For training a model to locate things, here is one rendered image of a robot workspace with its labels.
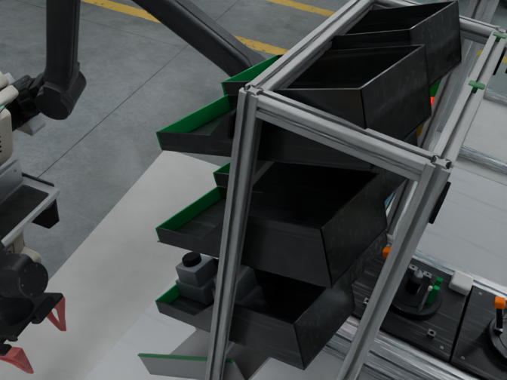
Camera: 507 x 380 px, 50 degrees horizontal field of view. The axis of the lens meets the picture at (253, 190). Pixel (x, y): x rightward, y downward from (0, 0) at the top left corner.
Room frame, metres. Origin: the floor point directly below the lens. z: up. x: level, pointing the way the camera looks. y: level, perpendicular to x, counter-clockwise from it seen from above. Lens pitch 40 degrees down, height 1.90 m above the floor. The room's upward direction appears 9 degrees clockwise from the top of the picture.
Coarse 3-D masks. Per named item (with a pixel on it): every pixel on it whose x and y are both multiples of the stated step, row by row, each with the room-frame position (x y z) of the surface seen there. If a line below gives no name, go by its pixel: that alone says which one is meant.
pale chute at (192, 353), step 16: (192, 336) 0.61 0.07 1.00; (208, 336) 0.59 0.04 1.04; (176, 352) 0.56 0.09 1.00; (192, 352) 0.55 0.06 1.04; (240, 352) 0.50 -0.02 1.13; (256, 352) 0.49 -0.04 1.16; (160, 368) 0.51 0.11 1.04; (176, 368) 0.49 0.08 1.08; (192, 368) 0.47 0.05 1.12; (224, 368) 0.44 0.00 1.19; (240, 368) 0.46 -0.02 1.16; (256, 368) 0.45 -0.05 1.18
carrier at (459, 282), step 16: (368, 272) 0.87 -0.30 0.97; (416, 272) 0.82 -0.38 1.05; (432, 272) 0.90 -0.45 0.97; (352, 288) 0.82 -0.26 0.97; (368, 288) 0.82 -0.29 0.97; (400, 288) 0.82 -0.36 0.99; (416, 288) 0.81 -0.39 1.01; (432, 288) 0.80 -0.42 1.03; (448, 288) 0.86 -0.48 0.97; (464, 288) 0.85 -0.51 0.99; (400, 304) 0.78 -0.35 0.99; (416, 304) 0.78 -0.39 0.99; (432, 304) 0.79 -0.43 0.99; (448, 304) 0.81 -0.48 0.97; (464, 304) 0.82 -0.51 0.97; (384, 320) 0.74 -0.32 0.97; (400, 320) 0.75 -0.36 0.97; (416, 320) 0.75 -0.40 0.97; (432, 320) 0.76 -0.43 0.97; (448, 320) 0.77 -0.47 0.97; (400, 336) 0.71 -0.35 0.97; (416, 336) 0.71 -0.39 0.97; (448, 336) 0.73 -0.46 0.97; (432, 352) 0.68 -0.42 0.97; (448, 352) 0.68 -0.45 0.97
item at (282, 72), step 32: (352, 0) 0.68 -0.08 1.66; (320, 32) 0.57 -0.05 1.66; (288, 64) 0.48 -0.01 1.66; (480, 64) 0.55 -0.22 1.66; (256, 96) 0.41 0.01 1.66; (480, 96) 0.48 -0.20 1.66; (256, 128) 0.41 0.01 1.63; (448, 128) 0.41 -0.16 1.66; (256, 160) 0.42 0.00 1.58; (448, 160) 0.36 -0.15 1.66; (416, 192) 0.35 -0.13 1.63; (224, 224) 0.42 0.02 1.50; (416, 224) 0.35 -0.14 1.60; (224, 256) 0.41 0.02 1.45; (224, 288) 0.42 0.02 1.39; (384, 288) 0.35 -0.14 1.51; (224, 320) 0.41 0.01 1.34; (224, 352) 0.42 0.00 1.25; (352, 352) 0.35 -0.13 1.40
